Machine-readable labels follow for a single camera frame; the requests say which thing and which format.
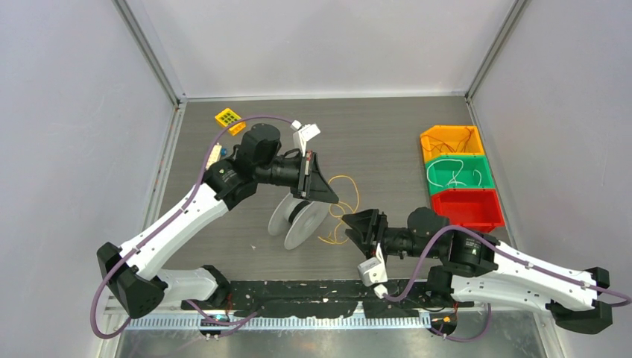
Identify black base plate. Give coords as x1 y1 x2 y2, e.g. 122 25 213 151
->
194 279 453 318

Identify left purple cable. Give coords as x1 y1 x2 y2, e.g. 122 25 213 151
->
89 115 297 340

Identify white cable in bin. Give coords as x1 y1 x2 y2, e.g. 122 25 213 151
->
426 157 485 189

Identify purple cable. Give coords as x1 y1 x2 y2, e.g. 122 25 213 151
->
89 115 297 340
380 225 632 345

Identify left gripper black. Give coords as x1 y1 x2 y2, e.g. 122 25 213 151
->
256 150 339 202

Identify yellow cable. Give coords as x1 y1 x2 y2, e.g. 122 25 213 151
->
317 175 361 246

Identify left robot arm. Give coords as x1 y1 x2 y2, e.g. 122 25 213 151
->
97 122 339 319

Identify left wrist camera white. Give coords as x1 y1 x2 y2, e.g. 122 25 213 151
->
291 121 320 154

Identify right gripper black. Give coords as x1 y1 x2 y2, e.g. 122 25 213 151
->
341 208 440 262

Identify aluminium rail front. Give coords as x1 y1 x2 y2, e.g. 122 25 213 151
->
104 277 554 331

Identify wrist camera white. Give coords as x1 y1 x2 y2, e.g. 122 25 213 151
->
357 243 388 298
291 121 320 154

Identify translucent white spool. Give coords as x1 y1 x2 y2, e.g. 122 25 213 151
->
268 193 329 251

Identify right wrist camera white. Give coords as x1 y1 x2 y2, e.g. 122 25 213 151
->
357 243 388 298

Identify yellow block green studs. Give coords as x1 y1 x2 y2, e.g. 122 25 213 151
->
215 107 247 136

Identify red bin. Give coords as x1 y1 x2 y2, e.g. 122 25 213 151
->
431 189 505 233

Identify green bin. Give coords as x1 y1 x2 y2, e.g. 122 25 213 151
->
425 155 496 195

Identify orange bin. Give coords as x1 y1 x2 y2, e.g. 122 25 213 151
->
420 125 485 163

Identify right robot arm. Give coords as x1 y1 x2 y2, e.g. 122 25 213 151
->
342 207 613 335

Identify white toy car blue wheels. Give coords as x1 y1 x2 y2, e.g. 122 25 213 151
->
205 144 227 170

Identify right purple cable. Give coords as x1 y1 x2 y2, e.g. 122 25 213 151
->
380 225 632 345

